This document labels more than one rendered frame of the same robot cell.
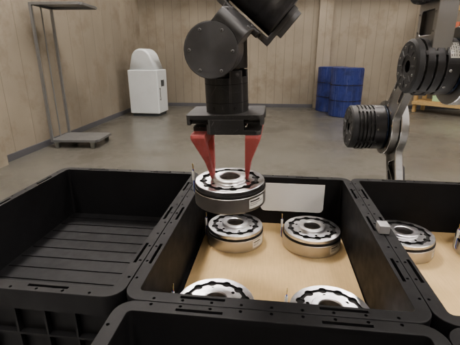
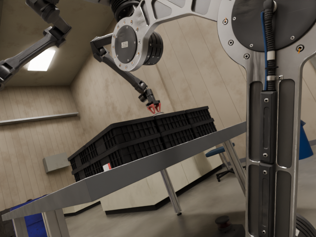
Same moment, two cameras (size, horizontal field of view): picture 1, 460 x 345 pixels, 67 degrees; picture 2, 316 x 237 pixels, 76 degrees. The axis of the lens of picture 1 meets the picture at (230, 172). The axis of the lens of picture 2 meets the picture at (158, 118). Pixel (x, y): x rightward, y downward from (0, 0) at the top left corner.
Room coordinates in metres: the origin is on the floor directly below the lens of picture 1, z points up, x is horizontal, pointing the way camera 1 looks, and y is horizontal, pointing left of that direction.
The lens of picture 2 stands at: (1.43, -1.16, 0.69)
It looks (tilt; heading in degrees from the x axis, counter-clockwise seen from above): 10 degrees up; 129
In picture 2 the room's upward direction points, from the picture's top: 21 degrees counter-clockwise
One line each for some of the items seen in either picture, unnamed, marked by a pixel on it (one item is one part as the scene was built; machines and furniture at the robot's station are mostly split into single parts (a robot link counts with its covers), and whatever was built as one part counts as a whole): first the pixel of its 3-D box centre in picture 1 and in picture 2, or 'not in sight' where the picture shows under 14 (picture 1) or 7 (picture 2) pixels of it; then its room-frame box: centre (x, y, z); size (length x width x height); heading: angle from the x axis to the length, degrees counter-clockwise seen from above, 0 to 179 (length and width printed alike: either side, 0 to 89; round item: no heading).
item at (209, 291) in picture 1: (215, 300); not in sight; (0.37, 0.02, 0.86); 0.05 x 0.05 x 0.01
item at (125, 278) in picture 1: (83, 214); (180, 118); (0.50, 0.23, 0.92); 0.40 x 0.30 x 0.02; 173
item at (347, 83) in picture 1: (338, 90); not in sight; (7.57, -2.31, 0.48); 1.35 x 0.80 x 0.97; 175
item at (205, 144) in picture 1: (220, 147); (156, 108); (0.48, 0.01, 1.04); 0.07 x 0.07 x 0.09; 82
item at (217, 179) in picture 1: (229, 177); not in sight; (0.48, 0.00, 0.99); 0.05 x 0.05 x 0.01
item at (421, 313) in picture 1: (272, 225); (154, 124); (0.47, -0.06, 0.92); 0.40 x 0.30 x 0.02; 173
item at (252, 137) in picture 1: (237, 147); (154, 108); (0.48, -0.01, 1.04); 0.07 x 0.07 x 0.09; 82
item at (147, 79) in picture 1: (148, 82); not in sight; (7.36, 1.69, 0.66); 0.64 x 0.57 x 1.31; 83
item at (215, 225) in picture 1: (235, 224); not in sight; (0.58, -0.01, 0.86); 0.10 x 0.10 x 0.01
